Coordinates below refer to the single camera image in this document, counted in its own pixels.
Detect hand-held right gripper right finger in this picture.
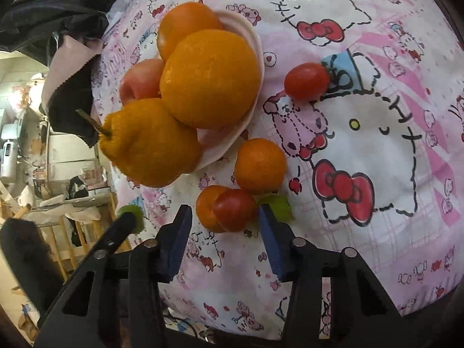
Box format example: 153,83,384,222
259,204,403,348

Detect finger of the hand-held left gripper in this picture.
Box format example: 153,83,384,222
96,211,137,256

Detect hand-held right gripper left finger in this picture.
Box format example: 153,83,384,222
34,205,193,348

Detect small green fruit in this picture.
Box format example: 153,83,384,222
255,194,292,222
118,205,145,233

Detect small tangerine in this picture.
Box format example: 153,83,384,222
196,185,229,233
234,138,288,195

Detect red cherry tomato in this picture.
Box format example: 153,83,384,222
212,188,259,233
284,62,330,102

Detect bumpy orange with stem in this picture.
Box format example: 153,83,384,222
75,98,204,188

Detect pink speckled plate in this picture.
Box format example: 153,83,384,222
194,9,264,171

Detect red apple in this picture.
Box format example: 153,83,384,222
119,58,166,106

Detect large smooth orange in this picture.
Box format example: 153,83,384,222
157,2,224,62
159,29,262,129

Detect wooden rack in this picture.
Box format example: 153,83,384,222
32,188,133,280

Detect white base cabinet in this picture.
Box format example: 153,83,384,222
47,130,100,185

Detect pink and black cloth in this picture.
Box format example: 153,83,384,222
40,32,104,147

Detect black plastic sheet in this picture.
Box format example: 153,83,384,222
0,0,121,53

